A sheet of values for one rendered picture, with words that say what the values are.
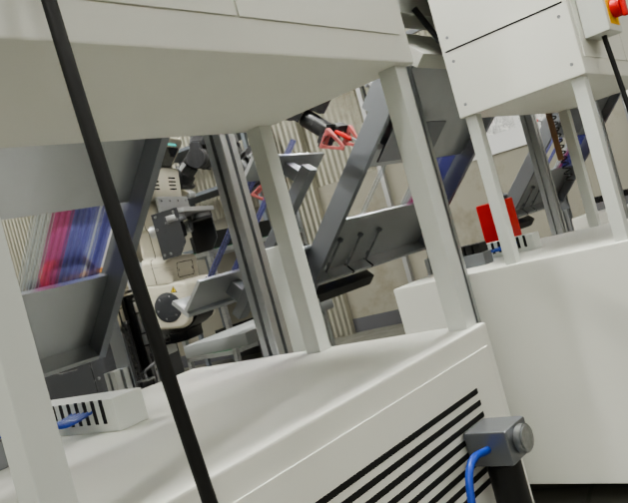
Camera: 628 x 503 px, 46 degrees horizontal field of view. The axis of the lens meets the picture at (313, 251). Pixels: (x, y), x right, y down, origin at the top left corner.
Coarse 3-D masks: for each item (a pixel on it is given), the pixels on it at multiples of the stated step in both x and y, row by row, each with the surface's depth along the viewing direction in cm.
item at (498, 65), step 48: (432, 0) 182; (480, 0) 175; (528, 0) 168; (576, 0) 166; (624, 0) 165; (480, 48) 177; (528, 48) 170; (576, 48) 163; (624, 48) 190; (480, 96) 179; (528, 96) 175; (576, 96) 166; (624, 96) 168; (480, 144) 182; (576, 144) 232; (624, 240) 165
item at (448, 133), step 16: (416, 80) 205; (432, 80) 212; (448, 80) 219; (432, 96) 217; (448, 96) 225; (432, 112) 223; (448, 112) 232; (432, 128) 220; (448, 128) 238; (464, 128) 248; (384, 144) 205; (432, 144) 227; (448, 144) 246; (464, 144) 256; (384, 160) 209; (400, 160) 226
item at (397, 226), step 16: (384, 208) 240; (400, 208) 246; (352, 224) 226; (368, 224) 235; (384, 224) 244; (400, 224) 254; (416, 224) 265; (336, 240) 225; (352, 240) 233; (368, 240) 242; (384, 240) 252; (400, 240) 262; (416, 240) 274; (336, 256) 231; (352, 256) 240
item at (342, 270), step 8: (400, 248) 265; (408, 248) 267; (416, 248) 270; (424, 248) 273; (368, 256) 250; (376, 256) 252; (384, 256) 254; (392, 256) 256; (400, 256) 260; (344, 264) 239; (352, 264) 240; (360, 264) 243; (368, 264) 245; (376, 264) 248; (328, 272) 230; (336, 272) 232; (344, 272) 234; (352, 272) 238; (320, 280) 224; (328, 280) 227
